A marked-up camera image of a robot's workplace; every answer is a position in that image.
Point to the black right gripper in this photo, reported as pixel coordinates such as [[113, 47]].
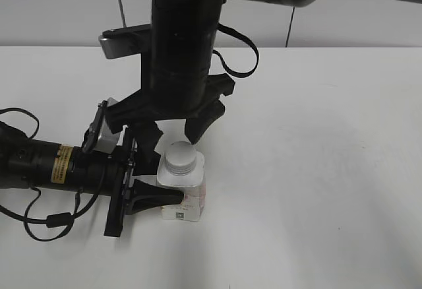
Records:
[[144, 105]]

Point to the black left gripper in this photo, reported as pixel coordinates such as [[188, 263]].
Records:
[[103, 173]]

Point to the white bottle cap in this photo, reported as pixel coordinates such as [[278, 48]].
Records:
[[180, 158]]

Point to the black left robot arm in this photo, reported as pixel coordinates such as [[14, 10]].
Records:
[[32, 164]]

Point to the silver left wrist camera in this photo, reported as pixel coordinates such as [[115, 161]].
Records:
[[98, 137]]

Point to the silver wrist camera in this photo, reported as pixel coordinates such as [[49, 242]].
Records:
[[127, 41], [98, 137]]

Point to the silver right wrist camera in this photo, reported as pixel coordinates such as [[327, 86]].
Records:
[[127, 41]]

